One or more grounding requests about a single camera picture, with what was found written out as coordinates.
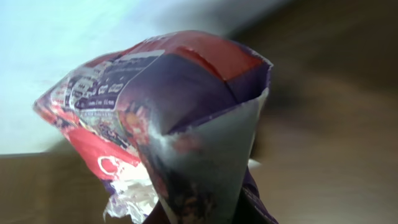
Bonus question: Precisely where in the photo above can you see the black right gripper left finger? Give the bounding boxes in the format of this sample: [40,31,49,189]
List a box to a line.
[142,202,170,224]

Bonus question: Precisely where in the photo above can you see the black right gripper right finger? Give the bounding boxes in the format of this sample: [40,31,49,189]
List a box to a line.
[232,187,271,224]

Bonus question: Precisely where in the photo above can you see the red purple snack pack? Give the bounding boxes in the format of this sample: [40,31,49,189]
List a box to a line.
[33,30,273,223]

